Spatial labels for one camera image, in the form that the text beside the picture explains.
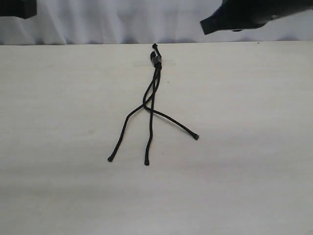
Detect white wrinkled backdrop cloth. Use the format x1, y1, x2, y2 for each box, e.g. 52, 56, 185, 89
0, 0, 313, 45

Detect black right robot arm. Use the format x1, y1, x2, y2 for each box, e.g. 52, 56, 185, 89
200, 0, 313, 35

